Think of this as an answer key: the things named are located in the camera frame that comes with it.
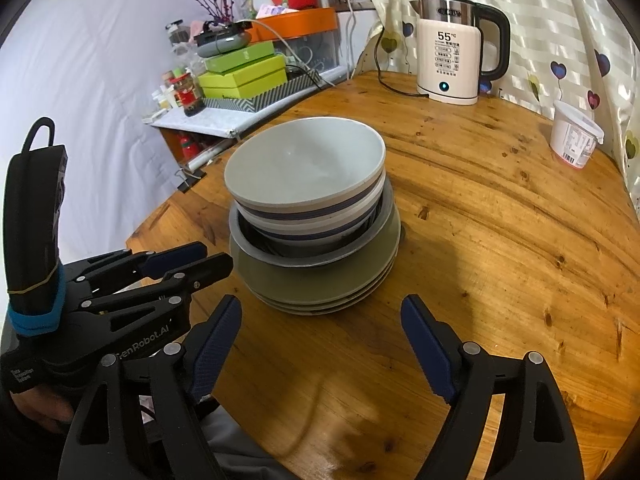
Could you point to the stainless steel bowl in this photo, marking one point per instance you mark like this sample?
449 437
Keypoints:
387 207

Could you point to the white bowl with blue band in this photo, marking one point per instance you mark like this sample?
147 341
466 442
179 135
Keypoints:
310 232
300 160

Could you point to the white electric kettle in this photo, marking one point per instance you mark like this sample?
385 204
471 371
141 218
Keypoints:
447 60

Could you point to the person's grey trousers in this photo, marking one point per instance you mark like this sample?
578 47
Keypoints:
240 445

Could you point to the heart print curtain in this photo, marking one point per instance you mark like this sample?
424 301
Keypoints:
560 20

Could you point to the small red figurine bottle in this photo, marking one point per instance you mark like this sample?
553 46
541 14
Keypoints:
190 95

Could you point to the white plastic tub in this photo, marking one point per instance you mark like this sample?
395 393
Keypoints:
575 135

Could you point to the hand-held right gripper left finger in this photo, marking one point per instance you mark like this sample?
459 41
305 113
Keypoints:
217 345

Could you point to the person's left forearm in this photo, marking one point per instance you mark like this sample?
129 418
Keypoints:
25 450

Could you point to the small jar with dark lid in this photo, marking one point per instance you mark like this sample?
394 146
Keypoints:
179 37

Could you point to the white side shelf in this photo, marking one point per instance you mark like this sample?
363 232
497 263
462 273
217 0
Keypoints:
210 122

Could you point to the clear box with orange lid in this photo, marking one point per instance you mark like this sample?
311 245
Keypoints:
300 30

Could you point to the black gadget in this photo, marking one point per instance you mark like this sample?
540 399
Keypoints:
220 27

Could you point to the person's left hand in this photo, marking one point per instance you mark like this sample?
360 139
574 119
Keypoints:
45 407

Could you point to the dark green box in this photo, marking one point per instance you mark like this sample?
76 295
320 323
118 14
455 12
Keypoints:
240 57

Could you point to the black binder clip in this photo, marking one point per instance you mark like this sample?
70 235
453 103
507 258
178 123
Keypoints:
190 180

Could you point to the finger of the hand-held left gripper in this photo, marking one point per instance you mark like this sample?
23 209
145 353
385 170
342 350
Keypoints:
170 260
200 272

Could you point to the black white striped box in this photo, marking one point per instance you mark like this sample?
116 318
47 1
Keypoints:
270 97

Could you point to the grey oval device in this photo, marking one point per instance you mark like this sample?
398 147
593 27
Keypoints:
222 45

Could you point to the olive green plate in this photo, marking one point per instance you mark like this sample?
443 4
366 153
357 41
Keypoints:
320 312
325 280
310 305

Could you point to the rolled white paper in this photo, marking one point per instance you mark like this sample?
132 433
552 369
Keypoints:
210 157

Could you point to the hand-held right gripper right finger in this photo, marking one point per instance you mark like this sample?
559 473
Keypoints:
427 350

